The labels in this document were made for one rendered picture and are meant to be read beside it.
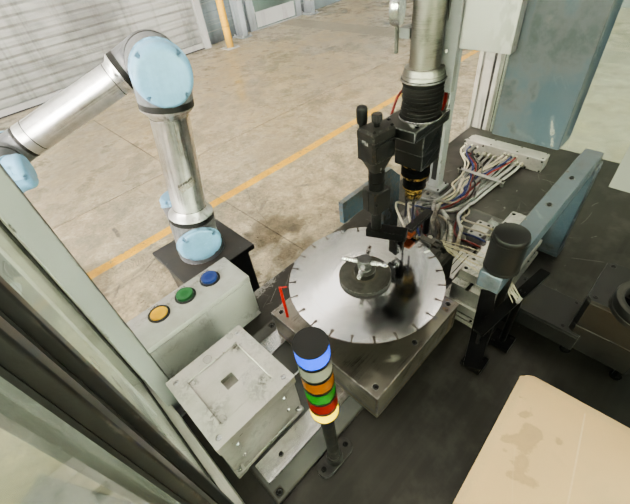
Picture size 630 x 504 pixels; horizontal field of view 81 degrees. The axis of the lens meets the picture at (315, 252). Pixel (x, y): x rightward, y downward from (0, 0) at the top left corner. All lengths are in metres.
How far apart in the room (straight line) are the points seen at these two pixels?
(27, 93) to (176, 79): 5.62
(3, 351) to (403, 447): 0.73
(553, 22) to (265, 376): 0.72
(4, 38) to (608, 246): 6.24
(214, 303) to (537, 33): 0.77
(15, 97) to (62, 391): 6.22
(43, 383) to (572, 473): 0.83
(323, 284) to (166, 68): 0.53
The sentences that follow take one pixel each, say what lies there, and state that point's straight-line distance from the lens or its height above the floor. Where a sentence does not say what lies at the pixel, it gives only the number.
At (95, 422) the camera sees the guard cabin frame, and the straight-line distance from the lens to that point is 0.26.
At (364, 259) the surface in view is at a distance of 0.76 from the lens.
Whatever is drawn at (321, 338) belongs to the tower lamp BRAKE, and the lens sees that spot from 0.46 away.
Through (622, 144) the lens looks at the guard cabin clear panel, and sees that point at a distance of 1.77.
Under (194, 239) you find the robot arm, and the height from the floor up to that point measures 0.95.
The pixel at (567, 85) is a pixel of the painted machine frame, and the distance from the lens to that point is 0.67.
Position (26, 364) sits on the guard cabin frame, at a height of 1.40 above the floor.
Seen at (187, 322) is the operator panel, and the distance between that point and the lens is 0.89.
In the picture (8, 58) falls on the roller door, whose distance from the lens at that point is 6.36.
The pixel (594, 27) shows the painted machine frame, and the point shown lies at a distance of 0.65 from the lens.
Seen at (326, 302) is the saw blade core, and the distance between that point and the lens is 0.76.
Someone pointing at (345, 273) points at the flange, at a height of 0.96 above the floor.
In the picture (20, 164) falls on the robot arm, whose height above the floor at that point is 1.23.
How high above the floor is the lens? 1.54
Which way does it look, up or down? 43 degrees down
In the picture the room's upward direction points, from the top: 9 degrees counter-clockwise
